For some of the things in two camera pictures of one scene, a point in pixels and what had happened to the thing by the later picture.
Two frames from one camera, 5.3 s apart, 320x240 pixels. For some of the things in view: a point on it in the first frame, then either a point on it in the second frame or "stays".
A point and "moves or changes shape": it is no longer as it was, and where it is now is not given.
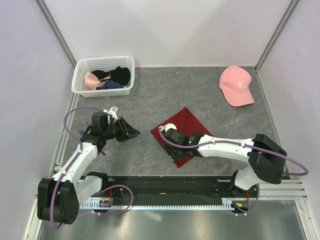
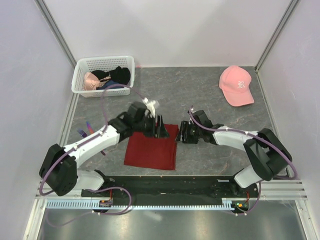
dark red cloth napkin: [186, 123] moves or changes shape
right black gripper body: [175, 153] -> [192, 133]
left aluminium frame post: [56, 31] stays
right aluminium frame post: [275, 35] stays
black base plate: [175, 187] stays
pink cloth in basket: [91, 82] stays
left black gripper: [131, 132] -> [152, 133]
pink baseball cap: [234, 82] stays
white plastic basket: [110, 76] stays
